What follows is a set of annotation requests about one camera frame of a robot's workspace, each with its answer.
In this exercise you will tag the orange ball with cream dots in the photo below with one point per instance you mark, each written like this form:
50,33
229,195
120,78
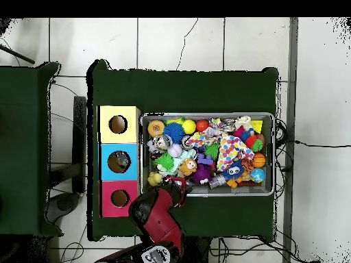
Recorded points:
156,127

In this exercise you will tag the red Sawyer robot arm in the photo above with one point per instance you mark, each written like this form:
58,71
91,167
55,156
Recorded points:
162,216

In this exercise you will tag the polka dot cloth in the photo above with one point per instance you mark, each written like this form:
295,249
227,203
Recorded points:
230,150

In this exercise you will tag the dark green table cloth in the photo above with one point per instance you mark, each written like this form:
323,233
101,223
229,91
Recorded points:
192,87
27,137

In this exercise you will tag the tan plush animal toy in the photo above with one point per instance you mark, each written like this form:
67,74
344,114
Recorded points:
188,167

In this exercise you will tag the blue spiky rubber ball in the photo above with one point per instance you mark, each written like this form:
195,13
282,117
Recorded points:
174,131

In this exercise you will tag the plain yellow ball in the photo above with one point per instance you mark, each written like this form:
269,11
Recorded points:
188,126

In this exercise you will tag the small red ball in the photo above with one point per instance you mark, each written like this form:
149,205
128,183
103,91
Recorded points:
202,125

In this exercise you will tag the purple toy building block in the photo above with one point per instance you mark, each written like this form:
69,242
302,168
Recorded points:
205,160

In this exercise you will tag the wooden box with three holes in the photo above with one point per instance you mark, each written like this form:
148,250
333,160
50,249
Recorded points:
118,149

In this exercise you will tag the black panel stand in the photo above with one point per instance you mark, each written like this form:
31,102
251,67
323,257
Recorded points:
80,142

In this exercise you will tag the grey stand base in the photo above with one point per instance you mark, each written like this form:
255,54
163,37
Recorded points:
67,204

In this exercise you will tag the yellow rubber duck toy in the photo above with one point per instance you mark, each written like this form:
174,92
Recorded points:
155,178

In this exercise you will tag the crushed silver drink can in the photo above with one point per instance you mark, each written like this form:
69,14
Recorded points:
162,142

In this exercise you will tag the green spiky rubber ball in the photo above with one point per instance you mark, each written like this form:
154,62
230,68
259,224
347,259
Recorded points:
164,161

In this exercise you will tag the shallow clear mesh bin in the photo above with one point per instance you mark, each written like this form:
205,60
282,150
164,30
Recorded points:
207,115

